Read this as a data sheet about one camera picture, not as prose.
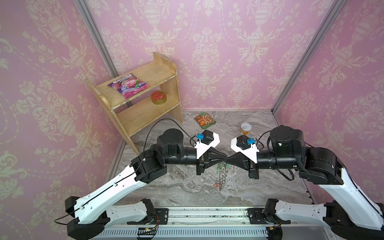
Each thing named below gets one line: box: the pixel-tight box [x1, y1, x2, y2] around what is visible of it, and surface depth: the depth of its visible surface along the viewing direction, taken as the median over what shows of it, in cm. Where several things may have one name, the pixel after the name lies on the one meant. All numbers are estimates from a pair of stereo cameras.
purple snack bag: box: [107, 73, 149, 100], surface depth 71 cm
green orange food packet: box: [193, 112, 216, 129], surface depth 115 cm
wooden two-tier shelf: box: [85, 52, 184, 156], surface depth 83 cm
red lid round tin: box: [151, 90, 167, 105], surface depth 98 cm
